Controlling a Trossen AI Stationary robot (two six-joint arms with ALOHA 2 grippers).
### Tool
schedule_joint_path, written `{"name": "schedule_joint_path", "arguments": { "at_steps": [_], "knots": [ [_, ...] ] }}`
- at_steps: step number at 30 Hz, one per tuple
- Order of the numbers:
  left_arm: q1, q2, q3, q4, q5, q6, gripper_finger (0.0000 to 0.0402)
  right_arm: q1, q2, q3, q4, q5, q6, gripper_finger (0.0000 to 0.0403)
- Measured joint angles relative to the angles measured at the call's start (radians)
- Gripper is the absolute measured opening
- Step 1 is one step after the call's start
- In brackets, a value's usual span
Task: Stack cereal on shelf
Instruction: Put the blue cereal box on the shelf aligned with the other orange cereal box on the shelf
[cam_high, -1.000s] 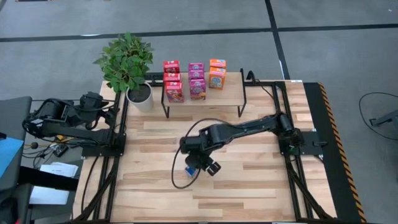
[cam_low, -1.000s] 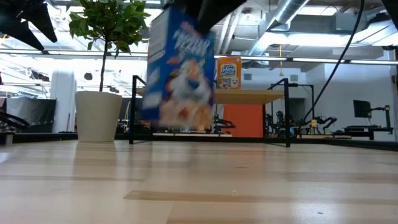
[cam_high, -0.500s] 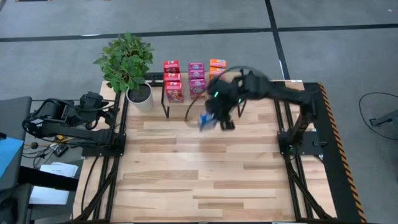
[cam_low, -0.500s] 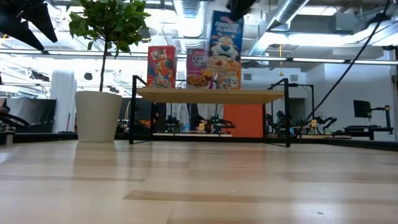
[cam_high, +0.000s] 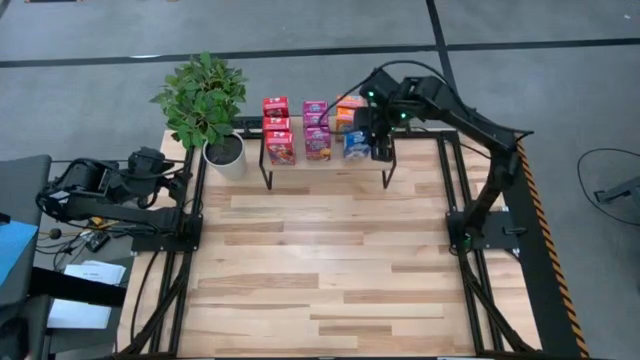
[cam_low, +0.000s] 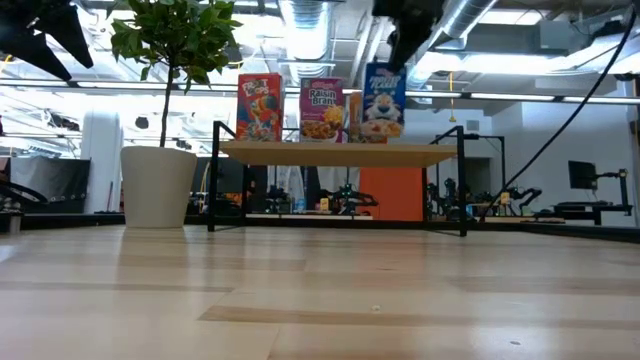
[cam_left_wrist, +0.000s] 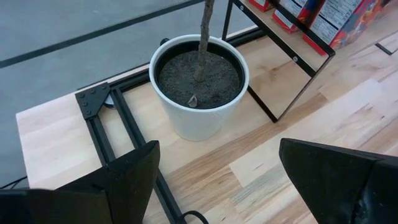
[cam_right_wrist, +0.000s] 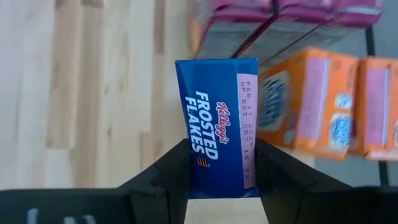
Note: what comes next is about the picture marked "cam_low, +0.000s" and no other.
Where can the silver round ceiling duct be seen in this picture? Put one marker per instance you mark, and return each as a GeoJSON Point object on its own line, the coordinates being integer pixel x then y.
{"type": "Point", "coordinates": [460, 20]}

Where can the grey rectangular ceiling duct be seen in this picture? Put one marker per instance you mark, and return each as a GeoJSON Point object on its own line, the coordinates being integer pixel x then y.
{"type": "Point", "coordinates": [515, 37]}

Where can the orange partition panel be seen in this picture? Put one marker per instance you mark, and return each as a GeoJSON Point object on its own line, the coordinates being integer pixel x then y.
{"type": "Point", "coordinates": [395, 195]}

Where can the black fabric cover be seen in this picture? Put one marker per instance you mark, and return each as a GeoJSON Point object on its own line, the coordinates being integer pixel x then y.
{"type": "Point", "coordinates": [50, 177]}

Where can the wooden shelf with black frame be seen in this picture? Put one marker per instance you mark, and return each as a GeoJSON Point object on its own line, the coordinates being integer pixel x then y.
{"type": "Point", "coordinates": [340, 155]}

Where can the black tabletop robot arm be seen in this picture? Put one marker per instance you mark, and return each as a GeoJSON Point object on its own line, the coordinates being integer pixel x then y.
{"type": "Point", "coordinates": [350, 197]}
{"type": "Point", "coordinates": [522, 196]}

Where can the black computer monitor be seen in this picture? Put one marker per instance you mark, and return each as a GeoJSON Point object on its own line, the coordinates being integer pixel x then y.
{"type": "Point", "coordinates": [577, 175]}

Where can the orange Frosted Mini-Wheats cereal box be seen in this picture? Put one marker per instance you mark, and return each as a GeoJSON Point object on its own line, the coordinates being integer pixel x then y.
{"type": "Point", "coordinates": [355, 120]}

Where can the long ceiling light strip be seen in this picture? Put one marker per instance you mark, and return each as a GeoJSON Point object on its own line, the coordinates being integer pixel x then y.
{"type": "Point", "coordinates": [510, 96]}
{"type": "Point", "coordinates": [50, 83]}

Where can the purple Raisin Bran cereal box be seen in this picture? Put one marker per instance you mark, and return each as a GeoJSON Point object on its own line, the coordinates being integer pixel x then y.
{"type": "Point", "coordinates": [322, 110]}

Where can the red Froot Loops cereal box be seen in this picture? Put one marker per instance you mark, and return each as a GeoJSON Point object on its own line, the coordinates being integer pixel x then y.
{"type": "Point", "coordinates": [260, 110]}

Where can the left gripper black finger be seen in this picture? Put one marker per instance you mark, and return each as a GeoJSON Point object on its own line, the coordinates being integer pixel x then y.
{"type": "Point", "coordinates": [25, 42]}
{"type": "Point", "coordinates": [67, 30]}

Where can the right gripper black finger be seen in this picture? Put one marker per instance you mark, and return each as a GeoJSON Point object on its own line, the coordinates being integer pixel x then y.
{"type": "Point", "coordinates": [405, 45]}

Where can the green leafy small tree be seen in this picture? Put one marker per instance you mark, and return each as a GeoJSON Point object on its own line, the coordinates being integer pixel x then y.
{"type": "Point", "coordinates": [175, 30]}

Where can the small yellow carton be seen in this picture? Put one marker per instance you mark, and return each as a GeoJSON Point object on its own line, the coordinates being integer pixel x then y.
{"type": "Point", "coordinates": [324, 204]}

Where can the black aluminium table frame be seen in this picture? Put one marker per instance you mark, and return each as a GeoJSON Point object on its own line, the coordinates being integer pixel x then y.
{"type": "Point", "coordinates": [550, 229]}

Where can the white round column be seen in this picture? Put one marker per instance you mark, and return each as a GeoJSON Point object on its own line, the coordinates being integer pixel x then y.
{"type": "Point", "coordinates": [102, 160]}

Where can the white round plant pot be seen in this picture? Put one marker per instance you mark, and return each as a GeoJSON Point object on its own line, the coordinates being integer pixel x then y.
{"type": "Point", "coordinates": [157, 190]}

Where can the small blue carton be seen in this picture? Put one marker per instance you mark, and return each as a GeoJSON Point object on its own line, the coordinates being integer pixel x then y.
{"type": "Point", "coordinates": [300, 205]}

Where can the black office desk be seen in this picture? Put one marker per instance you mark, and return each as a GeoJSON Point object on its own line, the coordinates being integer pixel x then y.
{"type": "Point", "coordinates": [590, 206]}

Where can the blue Frosted Flakes cereal box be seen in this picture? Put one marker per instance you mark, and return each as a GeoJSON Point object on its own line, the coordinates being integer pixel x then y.
{"type": "Point", "coordinates": [382, 110]}

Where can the small grey wall vent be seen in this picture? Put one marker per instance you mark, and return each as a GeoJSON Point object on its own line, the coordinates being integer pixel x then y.
{"type": "Point", "coordinates": [472, 125]}

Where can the silver ribbed ventilation duct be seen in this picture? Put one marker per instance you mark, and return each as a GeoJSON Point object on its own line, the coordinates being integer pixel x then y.
{"type": "Point", "coordinates": [310, 30]}

